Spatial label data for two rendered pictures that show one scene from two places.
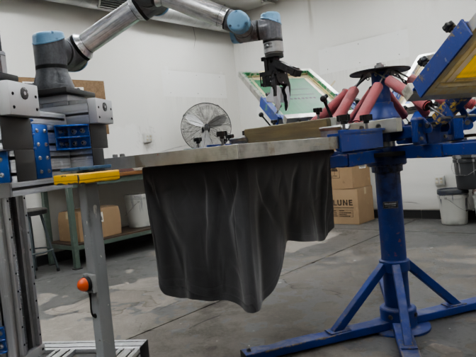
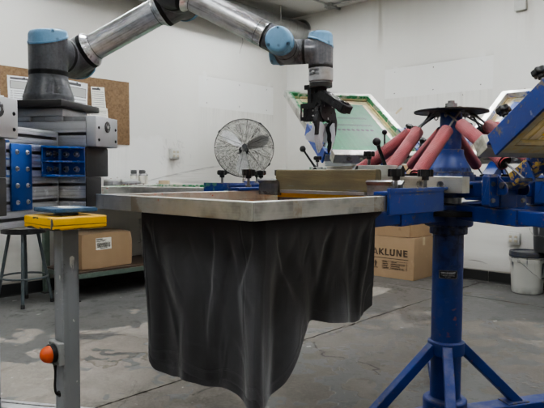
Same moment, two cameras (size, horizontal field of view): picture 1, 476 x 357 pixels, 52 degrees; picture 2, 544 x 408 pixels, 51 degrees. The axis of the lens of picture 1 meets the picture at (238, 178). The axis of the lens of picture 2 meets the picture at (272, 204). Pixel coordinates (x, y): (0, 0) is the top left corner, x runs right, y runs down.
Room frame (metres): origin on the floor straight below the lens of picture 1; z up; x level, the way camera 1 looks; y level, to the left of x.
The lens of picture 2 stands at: (0.11, -0.06, 1.05)
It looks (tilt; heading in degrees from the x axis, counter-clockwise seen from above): 3 degrees down; 1
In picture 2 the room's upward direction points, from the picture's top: straight up
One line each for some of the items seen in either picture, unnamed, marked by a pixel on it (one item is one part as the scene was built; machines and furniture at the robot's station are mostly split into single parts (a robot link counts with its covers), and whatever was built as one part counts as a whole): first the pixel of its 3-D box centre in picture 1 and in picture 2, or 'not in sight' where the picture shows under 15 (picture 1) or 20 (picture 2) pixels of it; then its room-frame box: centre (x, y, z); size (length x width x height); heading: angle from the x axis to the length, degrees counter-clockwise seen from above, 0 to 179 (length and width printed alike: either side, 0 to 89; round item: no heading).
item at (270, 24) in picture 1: (270, 27); (319, 50); (1.87, -0.17, 1.42); 0.09 x 0.08 x 0.11; 80
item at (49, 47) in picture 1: (50, 49); (49, 50); (1.89, 0.66, 1.42); 0.13 x 0.12 x 0.14; 170
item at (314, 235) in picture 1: (296, 221); (324, 297); (1.52, -0.17, 0.74); 0.46 x 0.04 x 0.42; 138
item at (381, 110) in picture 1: (389, 196); (448, 264); (2.48, -0.76, 0.67); 0.39 x 0.39 x 1.35
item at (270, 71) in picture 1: (273, 71); (318, 103); (1.87, -0.17, 1.26); 0.09 x 0.08 x 0.12; 48
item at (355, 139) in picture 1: (356, 139); (410, 200); (1.69, -0.42, 0.97); 0.30 x 0.05 x 0.07; 138
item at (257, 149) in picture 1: (250, 150); (278, 200); (1.70, -0.05, 0.97); 0.79 x 0.58 x 0.04; 138
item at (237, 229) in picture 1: (195, 234); (197, 300); (1.48, 0.14, 0.74); 0.45 x 0.03 x 0.43; 48
